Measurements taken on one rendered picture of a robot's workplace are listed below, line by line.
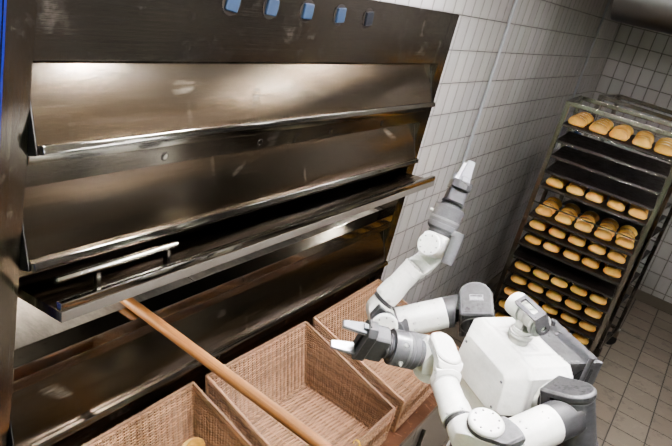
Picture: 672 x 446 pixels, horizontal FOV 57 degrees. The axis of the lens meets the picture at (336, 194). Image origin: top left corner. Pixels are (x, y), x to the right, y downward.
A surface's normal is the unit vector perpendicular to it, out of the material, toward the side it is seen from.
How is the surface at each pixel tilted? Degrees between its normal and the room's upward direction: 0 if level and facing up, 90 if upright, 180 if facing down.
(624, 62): 90
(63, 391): 70
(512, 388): 85
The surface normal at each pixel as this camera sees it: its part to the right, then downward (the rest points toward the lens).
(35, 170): 0.80, 0.38
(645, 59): -0.55, 0.17
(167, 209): 0.83, 0.04
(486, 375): -0.91, -0.07
